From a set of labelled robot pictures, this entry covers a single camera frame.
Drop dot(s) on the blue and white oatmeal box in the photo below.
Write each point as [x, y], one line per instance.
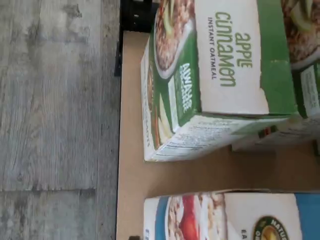
[237, 217]

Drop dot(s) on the green apple cinnamon oatmeal box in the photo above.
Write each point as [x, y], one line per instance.
[225, 50]
[310, 37]

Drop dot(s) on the black metal shelving rack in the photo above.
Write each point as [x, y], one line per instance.
[130, 125]

